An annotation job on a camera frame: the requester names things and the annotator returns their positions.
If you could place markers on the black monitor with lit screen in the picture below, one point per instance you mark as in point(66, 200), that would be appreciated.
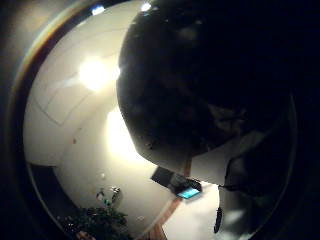
point(188, 192)

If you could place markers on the dark flat panel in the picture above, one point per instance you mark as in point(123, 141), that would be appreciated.
point(163, 176)

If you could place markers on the brown wooden beam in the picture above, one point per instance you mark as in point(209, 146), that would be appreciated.
point(166, 213)

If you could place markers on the bright round ceiling lamp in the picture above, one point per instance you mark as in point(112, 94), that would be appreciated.
point(95, 73)
point(120, 135)

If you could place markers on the green leafy plant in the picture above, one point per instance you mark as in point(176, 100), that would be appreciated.
point(96, 223)

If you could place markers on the small ceiling spotlight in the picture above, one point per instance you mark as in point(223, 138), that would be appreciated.
point(97, 9)
point(145, 6)

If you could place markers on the small wall fixture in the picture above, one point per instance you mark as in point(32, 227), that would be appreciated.
point(108, 196)

